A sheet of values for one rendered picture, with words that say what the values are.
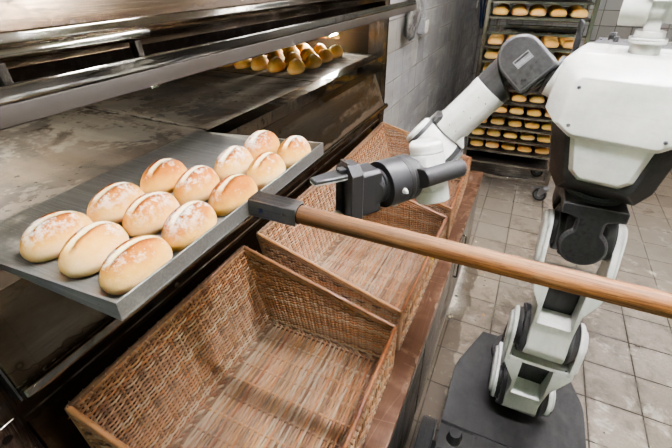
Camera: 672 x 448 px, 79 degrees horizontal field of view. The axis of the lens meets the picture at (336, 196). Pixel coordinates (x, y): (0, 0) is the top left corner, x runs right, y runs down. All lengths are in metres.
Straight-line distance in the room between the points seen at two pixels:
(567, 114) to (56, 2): 0.92
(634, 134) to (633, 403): 1.46
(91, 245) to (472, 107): 0.83
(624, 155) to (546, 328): 0.52
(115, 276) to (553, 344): 1.10
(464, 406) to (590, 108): 1.14
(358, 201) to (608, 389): 1.70
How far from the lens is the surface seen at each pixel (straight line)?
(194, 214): 0.64
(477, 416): 1.71
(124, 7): 0.85
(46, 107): 0.62
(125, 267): 0.57
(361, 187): 0.70
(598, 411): 2.12
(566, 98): 0.96
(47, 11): 0.78
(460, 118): 1.05
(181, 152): 0.99
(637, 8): 0.98
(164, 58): 0.73
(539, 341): 1.31
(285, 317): 1.29
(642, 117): 0.96
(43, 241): 0.69
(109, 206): 0.73
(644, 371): 2.38
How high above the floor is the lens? 1.54
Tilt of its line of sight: 29 degrees down
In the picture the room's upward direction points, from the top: straight up
